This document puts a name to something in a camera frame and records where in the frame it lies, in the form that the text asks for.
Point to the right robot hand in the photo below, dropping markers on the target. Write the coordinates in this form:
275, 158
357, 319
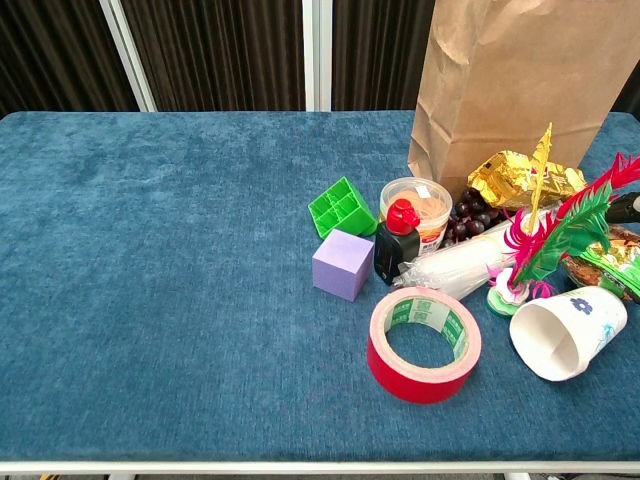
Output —
622, 210

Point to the colourful feather shuttlecock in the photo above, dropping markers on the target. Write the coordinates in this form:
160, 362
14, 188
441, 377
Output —
575, 225

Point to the green snack packet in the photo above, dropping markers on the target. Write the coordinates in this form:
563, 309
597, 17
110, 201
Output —
615, 270

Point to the white paper cup flower print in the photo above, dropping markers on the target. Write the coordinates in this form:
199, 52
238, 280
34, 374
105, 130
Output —
595, 320

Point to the gold foil snack packet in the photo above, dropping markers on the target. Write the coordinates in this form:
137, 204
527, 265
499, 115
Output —
505, 180

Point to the clear plastic bag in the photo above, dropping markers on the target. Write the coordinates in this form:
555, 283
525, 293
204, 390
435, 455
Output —
450, 267

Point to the dark brown pleated curtain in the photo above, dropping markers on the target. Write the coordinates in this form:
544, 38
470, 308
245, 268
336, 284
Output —
630, 95
225, 50
380, 50
50, 50

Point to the dark purple grape bunch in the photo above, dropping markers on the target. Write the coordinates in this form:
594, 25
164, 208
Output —
470, 220

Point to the brown paper bag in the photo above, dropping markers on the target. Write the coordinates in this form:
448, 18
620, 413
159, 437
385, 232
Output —
500, 100

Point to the clear tub of rubber bands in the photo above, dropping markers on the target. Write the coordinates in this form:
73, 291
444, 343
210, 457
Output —
436, 220

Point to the black bottle with red cap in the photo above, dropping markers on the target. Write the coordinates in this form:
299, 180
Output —
392, 252

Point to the red tape roll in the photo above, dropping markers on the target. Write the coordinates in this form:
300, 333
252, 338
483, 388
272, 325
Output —
415, 385

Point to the green plastic grid block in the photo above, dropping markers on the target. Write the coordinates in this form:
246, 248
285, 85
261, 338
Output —
345, 212

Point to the purple foam cube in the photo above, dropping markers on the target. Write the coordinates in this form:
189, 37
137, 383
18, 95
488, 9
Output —
340, 265

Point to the blue velvet table cover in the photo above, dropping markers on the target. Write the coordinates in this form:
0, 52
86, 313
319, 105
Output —
150, 250

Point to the white partition frame post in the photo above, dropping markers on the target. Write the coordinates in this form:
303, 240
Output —
316, 50
127, 55

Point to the white table frame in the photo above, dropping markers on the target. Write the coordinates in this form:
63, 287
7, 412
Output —
300, 468

